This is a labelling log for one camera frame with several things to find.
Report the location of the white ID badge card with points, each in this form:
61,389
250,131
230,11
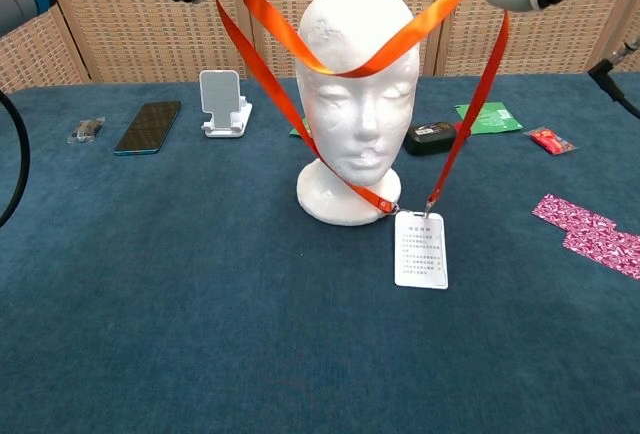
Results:
420,254

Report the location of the woven folding screen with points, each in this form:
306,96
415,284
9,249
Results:
150,39

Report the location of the white phone stand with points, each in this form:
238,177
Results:
220,94

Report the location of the black smartphone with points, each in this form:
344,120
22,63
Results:
147,126

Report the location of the green sachet with white print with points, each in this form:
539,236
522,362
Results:
495,119

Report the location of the red snack packet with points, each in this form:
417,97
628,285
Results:
549,141

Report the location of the small clear packet dark contents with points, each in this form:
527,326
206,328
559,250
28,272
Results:
86,130

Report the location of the small green packet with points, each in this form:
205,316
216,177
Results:
295,130

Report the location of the black red device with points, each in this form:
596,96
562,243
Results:
430,138

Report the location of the magenta patterned packet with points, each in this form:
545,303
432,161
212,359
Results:
605,251
570,211

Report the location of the white foam mannequin head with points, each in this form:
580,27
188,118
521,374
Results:
357,119

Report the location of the blue carpet table cover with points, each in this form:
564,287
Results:
150,304

